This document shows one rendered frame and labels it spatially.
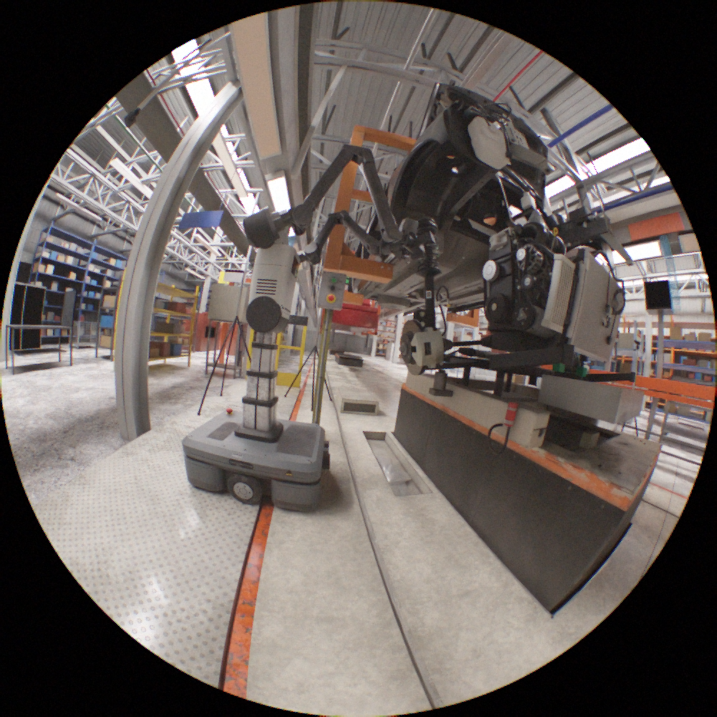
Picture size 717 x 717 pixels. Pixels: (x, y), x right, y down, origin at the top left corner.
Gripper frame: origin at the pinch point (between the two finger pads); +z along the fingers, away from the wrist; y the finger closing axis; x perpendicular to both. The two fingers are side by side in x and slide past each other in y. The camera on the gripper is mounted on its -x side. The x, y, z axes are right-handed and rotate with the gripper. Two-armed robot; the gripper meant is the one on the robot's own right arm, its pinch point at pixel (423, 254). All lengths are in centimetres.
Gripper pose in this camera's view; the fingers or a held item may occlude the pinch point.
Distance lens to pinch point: 118.2
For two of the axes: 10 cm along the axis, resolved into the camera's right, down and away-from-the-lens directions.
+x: -7.5, 1.2, 6.5
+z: 6.5, -0.1, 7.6
